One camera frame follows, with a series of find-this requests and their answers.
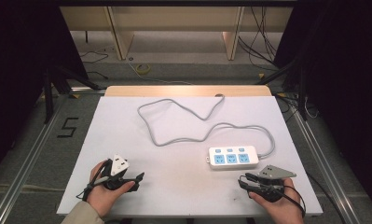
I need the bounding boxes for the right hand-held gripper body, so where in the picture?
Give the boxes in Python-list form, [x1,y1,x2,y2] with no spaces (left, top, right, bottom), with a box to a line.
[248,164,298,203]

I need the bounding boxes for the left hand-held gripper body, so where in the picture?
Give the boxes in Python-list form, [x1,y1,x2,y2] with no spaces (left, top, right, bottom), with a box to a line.
[103,153,135,191]

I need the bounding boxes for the person's left hand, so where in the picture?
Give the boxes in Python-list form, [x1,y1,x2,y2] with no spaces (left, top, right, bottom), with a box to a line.
[87,160,136,218]

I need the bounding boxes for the person's right hand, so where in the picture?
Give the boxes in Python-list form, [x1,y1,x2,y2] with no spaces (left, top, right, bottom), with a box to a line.
[248,176,305,224]

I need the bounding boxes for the white power strip blue sockets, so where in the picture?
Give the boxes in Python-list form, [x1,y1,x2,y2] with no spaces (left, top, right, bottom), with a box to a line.
[205,145,260,171]

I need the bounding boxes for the white board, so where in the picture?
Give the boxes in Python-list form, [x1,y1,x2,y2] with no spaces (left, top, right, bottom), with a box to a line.
[56,94,324,217]

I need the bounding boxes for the black metal stand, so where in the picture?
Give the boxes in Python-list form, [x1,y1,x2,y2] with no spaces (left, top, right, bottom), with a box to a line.
[255,55,310,122]
[42,63,102,125]

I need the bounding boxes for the yellow tape roll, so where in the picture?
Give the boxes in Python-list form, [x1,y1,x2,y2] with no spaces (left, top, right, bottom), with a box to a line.
[134,63,152,76]

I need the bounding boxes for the wooden table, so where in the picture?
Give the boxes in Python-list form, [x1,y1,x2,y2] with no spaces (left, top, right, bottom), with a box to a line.
[104,85,273,98]

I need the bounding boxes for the black curtain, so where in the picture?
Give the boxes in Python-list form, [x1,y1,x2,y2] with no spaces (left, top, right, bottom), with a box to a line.
[272,0,372,218]
[0,0,89,183]

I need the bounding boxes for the beige wooden shelf unit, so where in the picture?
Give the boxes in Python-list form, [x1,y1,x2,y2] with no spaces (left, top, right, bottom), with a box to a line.
[59,5,294,62]

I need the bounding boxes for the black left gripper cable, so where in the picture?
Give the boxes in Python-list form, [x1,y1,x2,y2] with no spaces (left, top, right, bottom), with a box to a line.
[76,159,113,202]

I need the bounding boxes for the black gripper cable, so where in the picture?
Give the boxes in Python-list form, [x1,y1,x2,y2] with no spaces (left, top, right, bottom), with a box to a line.
[280,184,308,219]
[76,159,113,202]

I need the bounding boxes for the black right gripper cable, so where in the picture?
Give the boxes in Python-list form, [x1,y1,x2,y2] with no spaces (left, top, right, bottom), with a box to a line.
[280,184,308,219]

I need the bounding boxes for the aluminium floor rail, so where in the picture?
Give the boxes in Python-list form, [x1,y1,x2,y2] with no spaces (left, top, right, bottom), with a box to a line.
[0,92,67,224]
[290,106,362,224]

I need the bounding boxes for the grey power strip cable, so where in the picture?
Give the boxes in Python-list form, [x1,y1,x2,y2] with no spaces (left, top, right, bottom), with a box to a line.
[136,94,277,159]

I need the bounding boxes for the black floor cable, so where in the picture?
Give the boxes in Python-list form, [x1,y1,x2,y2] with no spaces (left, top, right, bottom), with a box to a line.
[78,49,110,80]

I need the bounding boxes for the bundle of black cables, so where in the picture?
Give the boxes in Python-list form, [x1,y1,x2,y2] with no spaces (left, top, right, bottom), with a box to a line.
[237,6,280,68]

